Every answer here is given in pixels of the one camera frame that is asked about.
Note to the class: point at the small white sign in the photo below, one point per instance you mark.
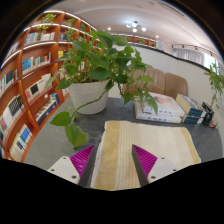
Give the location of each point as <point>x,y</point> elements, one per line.
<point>160,44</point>

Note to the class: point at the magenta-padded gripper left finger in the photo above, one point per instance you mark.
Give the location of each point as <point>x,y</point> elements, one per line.
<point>63,166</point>

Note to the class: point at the pothos plant in white pot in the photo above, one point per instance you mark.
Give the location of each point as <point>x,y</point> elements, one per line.
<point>88,96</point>

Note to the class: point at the brown leather chair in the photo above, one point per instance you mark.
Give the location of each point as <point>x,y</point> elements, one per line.
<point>156,81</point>
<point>176,86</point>

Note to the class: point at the ceiling lamp cluster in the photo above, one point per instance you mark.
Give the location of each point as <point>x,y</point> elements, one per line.
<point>135,26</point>

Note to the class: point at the black track light rail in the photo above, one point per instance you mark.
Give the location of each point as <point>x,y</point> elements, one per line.
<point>190,46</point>

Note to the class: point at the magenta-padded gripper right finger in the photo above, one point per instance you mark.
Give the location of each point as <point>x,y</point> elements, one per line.
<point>160,166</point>

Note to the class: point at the white sheer curtain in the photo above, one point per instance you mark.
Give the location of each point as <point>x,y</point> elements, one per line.
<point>190,56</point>

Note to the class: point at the orange wooden bookshelf unit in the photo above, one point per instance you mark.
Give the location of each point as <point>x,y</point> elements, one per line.
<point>20,90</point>

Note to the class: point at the tall plant in black pot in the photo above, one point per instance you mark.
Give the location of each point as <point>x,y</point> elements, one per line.
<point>216,83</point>

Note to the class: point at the thick dark blue-spined book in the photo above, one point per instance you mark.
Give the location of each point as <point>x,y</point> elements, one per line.
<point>192,120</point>
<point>190,106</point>

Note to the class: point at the beige and yellow striped towel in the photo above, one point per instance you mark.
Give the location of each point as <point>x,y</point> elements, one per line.
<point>160,143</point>

